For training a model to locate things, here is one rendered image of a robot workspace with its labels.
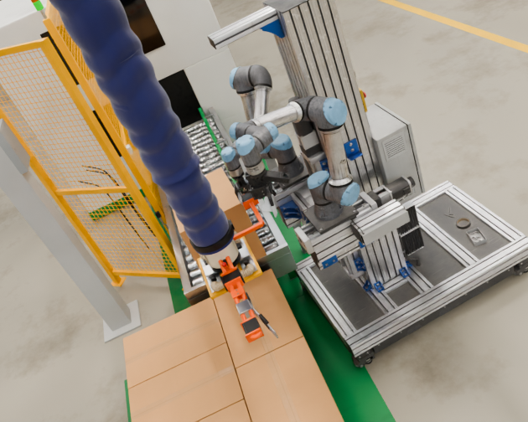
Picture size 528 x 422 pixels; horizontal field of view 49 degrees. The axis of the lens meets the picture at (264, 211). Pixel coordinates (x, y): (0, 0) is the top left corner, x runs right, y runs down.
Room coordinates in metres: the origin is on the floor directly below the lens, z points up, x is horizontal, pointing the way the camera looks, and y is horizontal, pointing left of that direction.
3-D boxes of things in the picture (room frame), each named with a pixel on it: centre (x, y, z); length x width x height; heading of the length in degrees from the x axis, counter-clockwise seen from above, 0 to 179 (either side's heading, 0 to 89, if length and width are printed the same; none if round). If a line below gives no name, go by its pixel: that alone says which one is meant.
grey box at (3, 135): (3.42, 1.24, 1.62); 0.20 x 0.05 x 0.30; 2
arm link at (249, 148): (1.98, -0.04, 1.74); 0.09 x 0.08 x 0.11; 123
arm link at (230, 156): (2.65, 0.05, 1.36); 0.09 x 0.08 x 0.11; 142
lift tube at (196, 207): (2.35, 0.29, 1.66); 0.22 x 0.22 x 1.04
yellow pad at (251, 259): (2.36, 0.19, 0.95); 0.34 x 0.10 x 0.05; 4
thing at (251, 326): (1.76, 0.25, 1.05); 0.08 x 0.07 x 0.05; 4
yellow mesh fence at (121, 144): (4.47, 0.79, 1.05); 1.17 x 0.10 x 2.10; 2
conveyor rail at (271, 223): (3.90, 0.02, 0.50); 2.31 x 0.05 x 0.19; 2
